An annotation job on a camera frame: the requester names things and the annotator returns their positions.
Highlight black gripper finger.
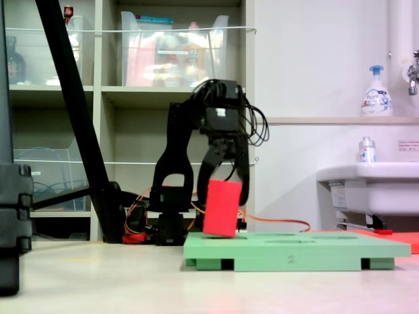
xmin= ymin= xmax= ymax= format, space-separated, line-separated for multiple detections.
xmin=196 ymin=143 xmax=230 ymax=215
xmin=233 ymin=138 xmax=251 ymax=207

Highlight black tripod brace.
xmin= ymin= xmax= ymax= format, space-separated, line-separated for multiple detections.
xmin=31 ymin=184 xmax=93 ymax=211

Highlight black gripper wire loops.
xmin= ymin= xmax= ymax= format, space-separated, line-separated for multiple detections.
xmin=241 ymin=97 xmax=270 ymax=148

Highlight dark glass bottle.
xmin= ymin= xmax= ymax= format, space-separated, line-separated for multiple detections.
xmin=5 ymin=35 xmax=27 ymax=86

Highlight red square block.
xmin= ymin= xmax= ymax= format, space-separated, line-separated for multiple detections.
xmin=202 ymin=178 xmax=244 ymax=238

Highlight small orange foam slab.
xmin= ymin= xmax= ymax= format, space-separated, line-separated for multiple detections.
xmin=389 ymin=232 xmax=419 ymax=255

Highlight orange base wire bundle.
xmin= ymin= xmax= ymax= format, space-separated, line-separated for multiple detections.
xmin=123 ymin=186 xmax=158 ymax=243

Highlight large orange foam block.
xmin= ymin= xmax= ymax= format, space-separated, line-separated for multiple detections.
xmin=312 ymin=229 xmax=393 ymax=236

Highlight white sink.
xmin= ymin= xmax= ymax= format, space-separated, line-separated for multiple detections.
xmin=315 ymin=161 xmax=419 ymax=217

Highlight small clear sanitizer bottle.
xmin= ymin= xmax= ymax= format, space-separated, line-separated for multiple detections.
xmin=357 ymin=136 xmax=378 ymax=164

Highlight white shelf unit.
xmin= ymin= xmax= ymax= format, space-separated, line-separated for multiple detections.
xmin=0 ymin=0 xmax=257 ymax=243

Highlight white wire shelf rail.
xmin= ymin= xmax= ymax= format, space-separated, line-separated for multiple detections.
xmin=12 ymin=158 xmax=260 ymax=167
xmin=4 ymin=26 xmax=258 ymax=36

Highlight green shape sorter board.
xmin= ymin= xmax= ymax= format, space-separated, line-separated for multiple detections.
xmin=183 ymin=231 xmax=412 ymax=273

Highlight red printed base clamp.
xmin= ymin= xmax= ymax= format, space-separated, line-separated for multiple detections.
xmin=122 ymin=230 xmax=147 ymax=244

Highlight long orange wire loop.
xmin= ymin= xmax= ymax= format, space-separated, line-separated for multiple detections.
xmin=242 ymin=213 xmax=312 ymax=234

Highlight clear bin with blue cable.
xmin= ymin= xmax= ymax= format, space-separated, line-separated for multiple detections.
xmin=12 ymin=137 xmax=92 ymax=213

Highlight black tripod leg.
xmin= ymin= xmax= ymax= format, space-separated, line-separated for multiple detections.
xmin=0 ymin=0 xmax=15 ymax=165
xmin=34 ymin=0 xmax=129 ymax=245

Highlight metal faucet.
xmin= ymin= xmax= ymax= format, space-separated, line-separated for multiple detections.
xmin=405 ymin=50 xmax=419 ymax=97

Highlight white pump soap bottle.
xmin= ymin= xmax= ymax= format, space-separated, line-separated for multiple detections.
xmin=360 ymin=64 xmax=394 ymax=118

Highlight notched black stack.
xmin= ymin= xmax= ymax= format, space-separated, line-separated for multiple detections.
xmin=0 ymin=162 xmax=34 ymax=297

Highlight large clear plastic bin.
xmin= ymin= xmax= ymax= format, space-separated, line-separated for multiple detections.
xmin=120 ymin=10 xmax=230 ymax=88

